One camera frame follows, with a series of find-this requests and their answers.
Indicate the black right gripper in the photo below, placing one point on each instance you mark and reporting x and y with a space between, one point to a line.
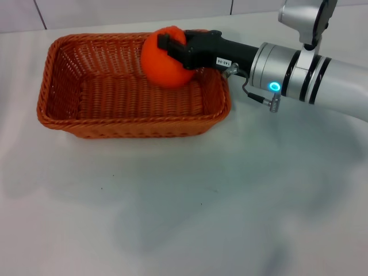
215 51

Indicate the orange toy fruit with stem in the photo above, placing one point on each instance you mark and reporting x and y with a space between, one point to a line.
164 69

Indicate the orange woven plastic basket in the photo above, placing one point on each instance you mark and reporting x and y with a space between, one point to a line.
129 100

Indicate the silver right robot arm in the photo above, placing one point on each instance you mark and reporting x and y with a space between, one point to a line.
339 77

